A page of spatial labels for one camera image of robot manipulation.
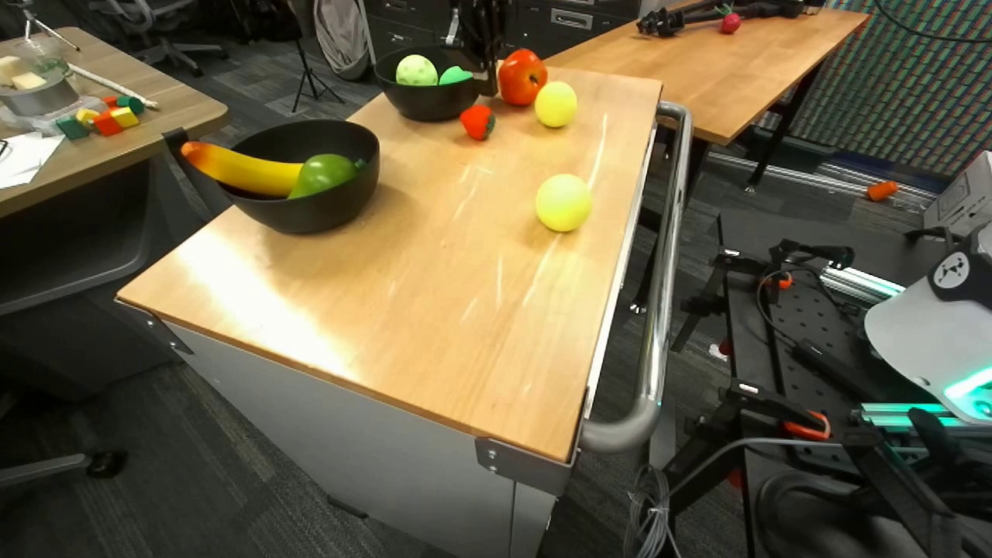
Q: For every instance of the yellow ball near apple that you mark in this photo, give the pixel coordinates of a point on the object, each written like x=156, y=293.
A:
x=555, y=104

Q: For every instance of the green lime fruit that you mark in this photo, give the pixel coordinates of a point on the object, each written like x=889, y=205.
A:
x=321, y=174

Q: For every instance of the red orange apple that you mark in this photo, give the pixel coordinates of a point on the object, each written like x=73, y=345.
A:
x=523, y=74

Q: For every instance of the small red strawberry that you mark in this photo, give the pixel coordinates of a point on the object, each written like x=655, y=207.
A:
x=480, y=121

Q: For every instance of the black bowl right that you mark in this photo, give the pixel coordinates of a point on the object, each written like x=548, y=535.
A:
x=433, y=104

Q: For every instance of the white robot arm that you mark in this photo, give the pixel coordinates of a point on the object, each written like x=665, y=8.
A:
x=937, y=332

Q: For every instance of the colourful toy blocks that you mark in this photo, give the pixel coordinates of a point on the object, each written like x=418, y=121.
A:
x=107, y=120

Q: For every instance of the black bowl left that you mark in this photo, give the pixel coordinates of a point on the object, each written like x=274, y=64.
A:
x=302, y=139

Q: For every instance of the metal cart handle rail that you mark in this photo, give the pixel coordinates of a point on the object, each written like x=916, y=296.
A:
x=659, y=313

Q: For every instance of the wooden office desk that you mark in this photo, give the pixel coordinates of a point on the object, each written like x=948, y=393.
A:
x=102, y=69

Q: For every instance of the black bowl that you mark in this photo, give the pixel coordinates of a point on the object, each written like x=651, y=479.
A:
x=302, y=139
x=433, y=104

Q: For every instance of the green smooth ball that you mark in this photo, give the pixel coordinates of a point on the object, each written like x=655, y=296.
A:
x=454, y=74

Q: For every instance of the light green dimpled ball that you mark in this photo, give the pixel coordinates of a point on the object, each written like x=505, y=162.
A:
x=418, y=72

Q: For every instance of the yellow banana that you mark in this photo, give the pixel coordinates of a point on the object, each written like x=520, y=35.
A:
x=242, y=170

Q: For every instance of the yellow ball far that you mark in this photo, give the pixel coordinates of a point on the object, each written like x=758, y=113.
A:
x=562, y=201

